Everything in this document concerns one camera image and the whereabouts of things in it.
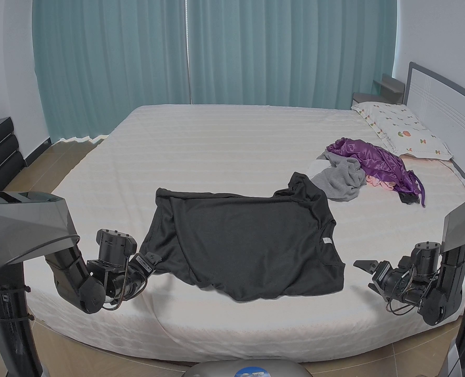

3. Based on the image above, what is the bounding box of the white garment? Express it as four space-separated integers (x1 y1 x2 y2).
308 159 337 180

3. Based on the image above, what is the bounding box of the white printed pillow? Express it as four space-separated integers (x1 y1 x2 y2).
351 101 454 161

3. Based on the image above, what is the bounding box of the grey bedside table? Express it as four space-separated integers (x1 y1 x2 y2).
352 74 406 107

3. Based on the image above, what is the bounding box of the blue-green curtain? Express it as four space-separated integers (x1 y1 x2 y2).
32 0 189 142
186 0 399 111

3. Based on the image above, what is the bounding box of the black top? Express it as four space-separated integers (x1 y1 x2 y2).
138 172 346 301

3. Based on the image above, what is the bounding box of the black cable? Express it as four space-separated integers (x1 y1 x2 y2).
101 289 125 312
0 234 81 290
385 295 423 316

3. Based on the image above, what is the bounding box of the purple satin garment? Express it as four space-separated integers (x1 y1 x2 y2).
326 137 427 208

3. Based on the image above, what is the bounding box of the black chest of drawers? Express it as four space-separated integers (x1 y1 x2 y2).
0 117 28 189

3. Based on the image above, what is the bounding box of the bed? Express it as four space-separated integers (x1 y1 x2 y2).
21 61 465 365

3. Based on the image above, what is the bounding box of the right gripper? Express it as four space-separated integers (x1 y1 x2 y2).
353 258 414 302

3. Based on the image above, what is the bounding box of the small black garment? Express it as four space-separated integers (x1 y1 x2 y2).
397 190 424 207

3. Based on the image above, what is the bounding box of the grey garment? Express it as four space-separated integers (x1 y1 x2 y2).
310 149 368 202

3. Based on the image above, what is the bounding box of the pink garment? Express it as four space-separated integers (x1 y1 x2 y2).
364 173 402 192

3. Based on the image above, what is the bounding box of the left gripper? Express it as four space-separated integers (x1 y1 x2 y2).
119 252 163 297

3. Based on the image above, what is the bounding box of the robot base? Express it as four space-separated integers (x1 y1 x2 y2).
182 359 313 377

